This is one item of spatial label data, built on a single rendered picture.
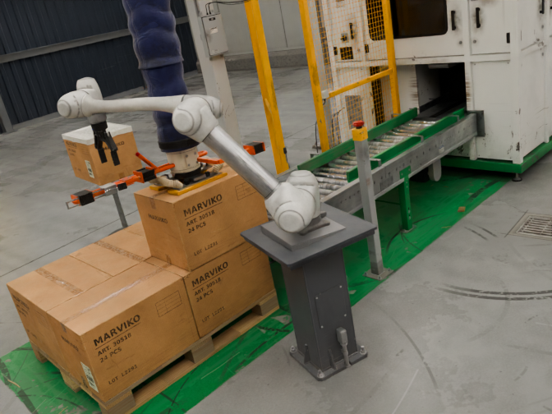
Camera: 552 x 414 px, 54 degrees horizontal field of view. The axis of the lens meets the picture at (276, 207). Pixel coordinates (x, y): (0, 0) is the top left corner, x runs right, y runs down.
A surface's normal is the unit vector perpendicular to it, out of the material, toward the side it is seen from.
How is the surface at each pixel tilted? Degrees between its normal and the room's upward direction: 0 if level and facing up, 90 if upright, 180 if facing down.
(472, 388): 0
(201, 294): 90
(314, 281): 90
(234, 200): 90
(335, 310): 90
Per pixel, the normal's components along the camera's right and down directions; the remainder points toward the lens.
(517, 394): -0.18, -0.91
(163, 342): 0.69, 0.14
